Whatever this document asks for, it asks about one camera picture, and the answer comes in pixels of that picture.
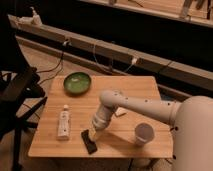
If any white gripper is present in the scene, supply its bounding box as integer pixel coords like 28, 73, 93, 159
89, 117, 109, 142

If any black eraser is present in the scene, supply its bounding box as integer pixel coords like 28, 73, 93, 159
81, 130, 97, 154

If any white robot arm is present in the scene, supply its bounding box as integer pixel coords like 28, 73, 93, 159
89, 90, 213, 171

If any white tube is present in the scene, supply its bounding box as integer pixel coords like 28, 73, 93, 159
57, 105, 70, 140

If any clear plastic cup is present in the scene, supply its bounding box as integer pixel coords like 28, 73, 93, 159
135, 123, 154, 146

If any black chair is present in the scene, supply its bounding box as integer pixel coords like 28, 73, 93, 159
0, 11, 47, 171

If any white plug adapter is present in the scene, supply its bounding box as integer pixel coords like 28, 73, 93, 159
131, 57, 138, 65

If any white spray bottle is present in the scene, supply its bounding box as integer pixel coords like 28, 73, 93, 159
31, 7, 42, 26

